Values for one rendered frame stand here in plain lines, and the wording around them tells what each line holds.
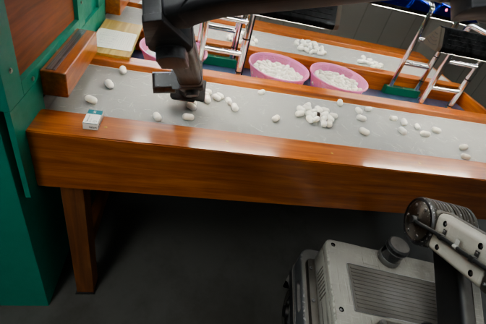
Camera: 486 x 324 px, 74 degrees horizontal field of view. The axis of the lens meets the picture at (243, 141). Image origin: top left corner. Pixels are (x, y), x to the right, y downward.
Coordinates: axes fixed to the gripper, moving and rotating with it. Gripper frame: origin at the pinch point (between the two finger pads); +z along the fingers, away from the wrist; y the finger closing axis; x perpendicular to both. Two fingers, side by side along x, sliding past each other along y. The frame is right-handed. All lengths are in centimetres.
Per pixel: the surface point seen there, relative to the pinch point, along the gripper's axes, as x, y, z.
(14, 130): 18.5, 36.2, -26.7
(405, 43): -93, -175, 124
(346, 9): -111, -119, 123
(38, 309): 79, 42, 25
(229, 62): -24.5, -17.9, 36.1
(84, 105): 8.8, 28.1, -7.7
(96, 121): 14.0, 21.5, -20.3
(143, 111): 8.3, 12.1, -7.0
